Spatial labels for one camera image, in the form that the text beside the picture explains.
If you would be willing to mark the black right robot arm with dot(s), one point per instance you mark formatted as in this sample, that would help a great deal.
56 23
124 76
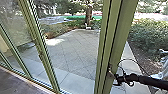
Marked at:
153 82

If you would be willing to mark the green outdoor canopy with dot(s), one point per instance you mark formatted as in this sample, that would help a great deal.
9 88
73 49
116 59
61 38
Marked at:
81 17

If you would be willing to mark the large green shrub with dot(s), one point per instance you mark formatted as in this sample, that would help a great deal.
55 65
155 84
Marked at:
148 35

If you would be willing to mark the metal outdoor chair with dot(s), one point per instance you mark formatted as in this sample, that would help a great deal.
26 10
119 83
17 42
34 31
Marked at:
88 26

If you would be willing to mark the low green hedge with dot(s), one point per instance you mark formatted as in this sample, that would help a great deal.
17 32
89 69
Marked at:
60 29

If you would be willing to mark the green framed glass door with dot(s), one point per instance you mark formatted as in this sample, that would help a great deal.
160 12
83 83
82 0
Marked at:
35 43
113 43

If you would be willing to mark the leafy green tree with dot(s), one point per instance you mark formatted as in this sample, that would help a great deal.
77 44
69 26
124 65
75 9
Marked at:
88 13

